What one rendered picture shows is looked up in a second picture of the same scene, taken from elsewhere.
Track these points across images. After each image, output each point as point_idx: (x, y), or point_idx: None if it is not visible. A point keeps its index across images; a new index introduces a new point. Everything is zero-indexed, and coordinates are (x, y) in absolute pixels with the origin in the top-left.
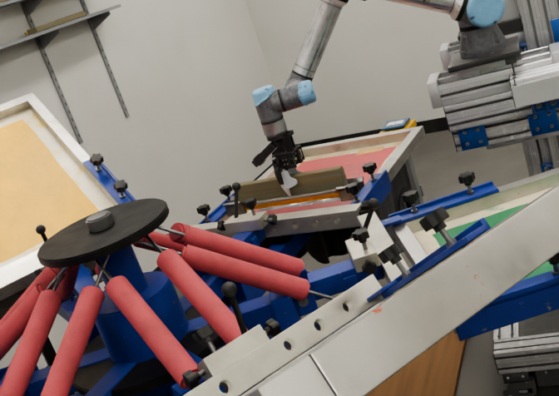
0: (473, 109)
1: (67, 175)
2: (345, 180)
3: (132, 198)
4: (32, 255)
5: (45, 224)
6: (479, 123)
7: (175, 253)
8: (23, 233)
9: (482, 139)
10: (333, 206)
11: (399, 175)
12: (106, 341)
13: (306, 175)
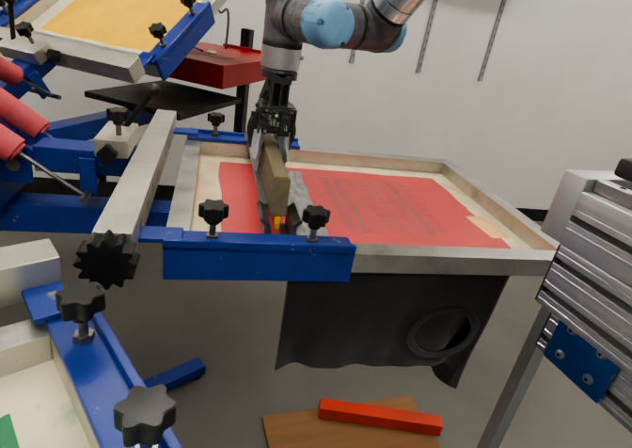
0: (615, 308)
1: (187, 9)
2: (281, 202)
3: (161, 52)
4: (55, 38)
5: (116, 29)
6: (601, 347)
7: None
8: (97, 24)
9: (593, 378)
10: (139, 205)
11: (465, 287)
12: None
13: (266, 156)
